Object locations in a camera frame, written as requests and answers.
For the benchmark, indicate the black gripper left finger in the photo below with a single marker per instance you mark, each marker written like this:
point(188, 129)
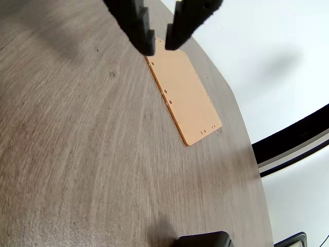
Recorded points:
point(138, 28)

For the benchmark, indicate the black-rimmed grey box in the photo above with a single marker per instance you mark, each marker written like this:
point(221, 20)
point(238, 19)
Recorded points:
point(293, 242)

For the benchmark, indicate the orange square board with holes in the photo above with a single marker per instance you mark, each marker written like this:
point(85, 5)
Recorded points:
point(185, 97)

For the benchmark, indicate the black U-shaped block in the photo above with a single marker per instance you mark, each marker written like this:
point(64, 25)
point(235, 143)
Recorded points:
point(205, 240)

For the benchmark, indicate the black baseboard strip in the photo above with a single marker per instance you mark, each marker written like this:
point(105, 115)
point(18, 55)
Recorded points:
point(290, 144)

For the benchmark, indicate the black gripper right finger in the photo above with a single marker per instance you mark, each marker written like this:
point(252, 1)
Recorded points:
point(187, 23)

